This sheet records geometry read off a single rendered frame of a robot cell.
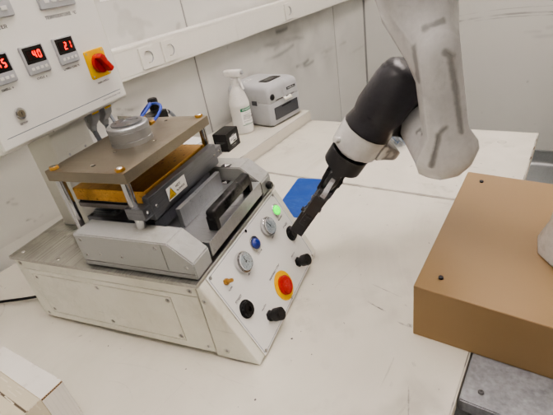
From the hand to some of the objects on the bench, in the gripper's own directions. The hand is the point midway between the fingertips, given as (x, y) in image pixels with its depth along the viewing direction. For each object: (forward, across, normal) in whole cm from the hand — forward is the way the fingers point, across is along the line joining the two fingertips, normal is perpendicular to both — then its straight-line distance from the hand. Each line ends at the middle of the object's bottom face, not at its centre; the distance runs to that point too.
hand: (303, 221), depth 90 cm
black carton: (+35, -58, -36) cm, 76 cm away
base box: (+25, +10, -15) cm, 31 cm away
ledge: (+40, -59, -36) cm, 80 cm away
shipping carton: (+31, +50, -23) cm, 63 cm away
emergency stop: (+8, +12, +5) cm, 16 cm away
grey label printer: (+33, -89, -33) cm, 100 cm away
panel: (+9, +12, +7) cm, 16 cm away
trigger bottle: (+35, -74, -36) cm, 89 cm away
